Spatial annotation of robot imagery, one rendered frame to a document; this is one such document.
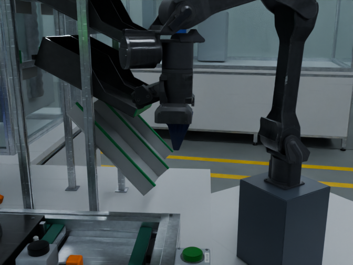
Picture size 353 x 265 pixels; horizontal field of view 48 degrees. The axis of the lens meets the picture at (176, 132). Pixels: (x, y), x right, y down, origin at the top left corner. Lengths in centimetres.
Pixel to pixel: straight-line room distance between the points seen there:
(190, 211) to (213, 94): 361
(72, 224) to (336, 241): 67
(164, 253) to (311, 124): 408
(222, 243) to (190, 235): 9
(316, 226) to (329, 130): 394
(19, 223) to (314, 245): 66
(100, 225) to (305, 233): 46
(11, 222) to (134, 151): 36
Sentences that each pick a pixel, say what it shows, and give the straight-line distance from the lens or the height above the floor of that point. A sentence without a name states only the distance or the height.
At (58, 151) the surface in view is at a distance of 204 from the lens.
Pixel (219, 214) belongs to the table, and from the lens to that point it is 120.
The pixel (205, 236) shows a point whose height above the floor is 86.
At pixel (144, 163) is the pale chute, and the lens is 110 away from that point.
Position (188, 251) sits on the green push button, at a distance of 81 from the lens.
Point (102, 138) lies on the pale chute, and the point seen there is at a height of 113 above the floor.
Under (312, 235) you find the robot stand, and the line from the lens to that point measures 94.
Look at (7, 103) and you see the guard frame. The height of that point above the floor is 109.
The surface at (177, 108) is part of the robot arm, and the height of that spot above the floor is 127.
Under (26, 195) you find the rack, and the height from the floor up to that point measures 98.
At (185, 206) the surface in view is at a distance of 124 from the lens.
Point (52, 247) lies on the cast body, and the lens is 63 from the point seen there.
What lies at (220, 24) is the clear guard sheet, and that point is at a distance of 470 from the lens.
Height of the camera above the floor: 140
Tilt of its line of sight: 15 degrees down
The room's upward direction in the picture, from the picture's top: straight up
